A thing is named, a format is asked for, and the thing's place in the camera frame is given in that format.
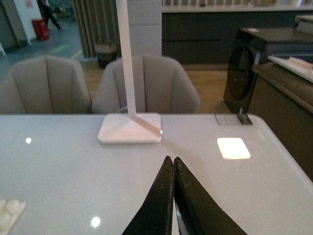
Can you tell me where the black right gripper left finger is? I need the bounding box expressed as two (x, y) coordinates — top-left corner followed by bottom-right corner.
(123, 156), (174, 235)

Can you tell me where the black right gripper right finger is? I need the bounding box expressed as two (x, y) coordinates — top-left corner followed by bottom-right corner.
(174, 157), (246, 235)

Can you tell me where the white desk lamp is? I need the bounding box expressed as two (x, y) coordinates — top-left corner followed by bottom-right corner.
(97, 0), (162, 144)

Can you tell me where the label sticker on table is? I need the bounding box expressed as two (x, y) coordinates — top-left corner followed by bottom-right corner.
(215, 114), (253, 125)

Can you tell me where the beige right chair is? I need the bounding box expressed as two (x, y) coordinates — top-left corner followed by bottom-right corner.
(92, 55), (201, 114)

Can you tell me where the beige chair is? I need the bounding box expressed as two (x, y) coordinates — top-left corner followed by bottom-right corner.
(92, 55), (201, 114)
(0, 55), (92, 115)

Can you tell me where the brown covered side table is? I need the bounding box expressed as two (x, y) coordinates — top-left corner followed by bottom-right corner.
(248, 62), (313, 179)

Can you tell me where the beige left chair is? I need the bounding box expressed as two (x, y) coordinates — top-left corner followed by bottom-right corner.
(0, 55), (92, 115)

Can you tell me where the black washing machine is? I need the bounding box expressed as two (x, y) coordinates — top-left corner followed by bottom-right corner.
(224, 27), (313, 113)

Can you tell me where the dark grey kitchen counter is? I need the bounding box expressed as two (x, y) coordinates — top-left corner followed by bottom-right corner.
(162, 6), (313, 64)

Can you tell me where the white tray on side table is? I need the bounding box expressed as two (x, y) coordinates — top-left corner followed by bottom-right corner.
(268, 56), (313, 83)

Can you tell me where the white tall cabinet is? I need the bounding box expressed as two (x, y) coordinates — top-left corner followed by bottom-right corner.
(127, 0), (162, 55)

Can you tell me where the red fire extinguisher box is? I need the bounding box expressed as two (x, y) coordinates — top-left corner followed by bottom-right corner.
(32, 19), (49, 41)

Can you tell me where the walking person in jacket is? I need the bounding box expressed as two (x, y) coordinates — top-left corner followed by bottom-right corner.
(37, 0), (63, 31)

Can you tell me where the woven basket with handles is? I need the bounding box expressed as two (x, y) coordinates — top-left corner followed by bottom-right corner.
(94, 37), (117, 69)

